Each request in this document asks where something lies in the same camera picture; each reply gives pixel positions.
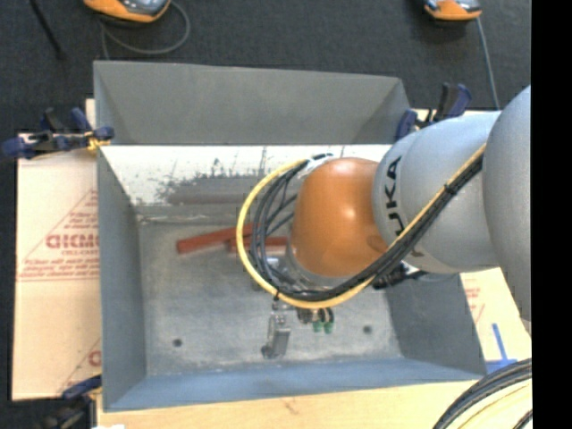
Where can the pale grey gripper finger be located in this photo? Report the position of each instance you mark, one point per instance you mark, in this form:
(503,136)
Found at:
(281,341)
(270,335)

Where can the red-brown flat block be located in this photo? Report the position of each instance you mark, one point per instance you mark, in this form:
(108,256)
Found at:
(201,241)
(270,242)

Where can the grey metal bin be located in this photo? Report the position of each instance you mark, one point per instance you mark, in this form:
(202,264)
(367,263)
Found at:
(201,311)

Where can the brown cardboard board, red print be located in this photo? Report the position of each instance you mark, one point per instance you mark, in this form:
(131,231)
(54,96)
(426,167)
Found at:
(53,311)

